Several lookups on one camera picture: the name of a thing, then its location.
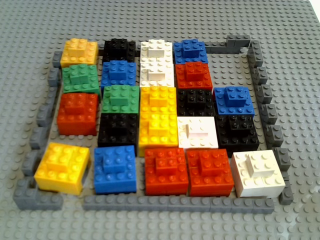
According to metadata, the green lego cube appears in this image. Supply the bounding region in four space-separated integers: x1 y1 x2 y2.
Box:
61 63 101 98
101 84 141 115

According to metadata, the grey studded lego baseplate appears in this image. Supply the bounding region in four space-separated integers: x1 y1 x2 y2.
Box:
0 0 320 240

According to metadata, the white lego cube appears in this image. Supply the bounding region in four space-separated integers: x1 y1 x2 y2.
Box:
139 39 174 64
139 61 175 88
176 116 220 149
230 149 287 199

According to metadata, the raised dark grey lego brick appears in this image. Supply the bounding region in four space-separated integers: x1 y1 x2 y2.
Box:
225 34 251 49

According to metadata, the black lego cube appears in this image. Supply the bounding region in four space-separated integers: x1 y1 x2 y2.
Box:
102 38 137 63
176 88 216 117
215 114 260 152
97 112 139 149

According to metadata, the blue lego cube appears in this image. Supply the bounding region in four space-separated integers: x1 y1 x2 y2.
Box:
93 144 138 196
173 39 209 65
213 86 256 117
100 59 138 91

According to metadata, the L-shaped dark grey brick wall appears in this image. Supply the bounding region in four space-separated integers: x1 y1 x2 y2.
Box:
13 176 64 211

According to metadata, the red lego cube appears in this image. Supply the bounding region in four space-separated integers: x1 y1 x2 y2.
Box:
174 61 214 90
144 147 190 197
56 92 100 137
186 148 235 198

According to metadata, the long dark grey brick wall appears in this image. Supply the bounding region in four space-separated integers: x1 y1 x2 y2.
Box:
83 194 275 215

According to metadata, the yellow lego cube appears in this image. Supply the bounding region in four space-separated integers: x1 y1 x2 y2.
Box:
33 141 91 196
137 112 179 151
59 38 99 69
139 86 178 115

